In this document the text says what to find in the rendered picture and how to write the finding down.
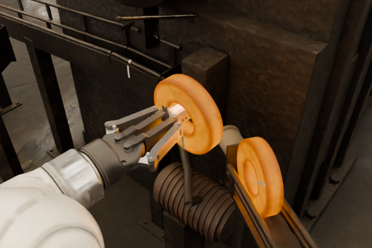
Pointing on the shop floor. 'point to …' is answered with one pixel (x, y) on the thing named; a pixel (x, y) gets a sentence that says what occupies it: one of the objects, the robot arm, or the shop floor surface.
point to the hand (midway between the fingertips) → (186, 108)
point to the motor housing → (208, 184)
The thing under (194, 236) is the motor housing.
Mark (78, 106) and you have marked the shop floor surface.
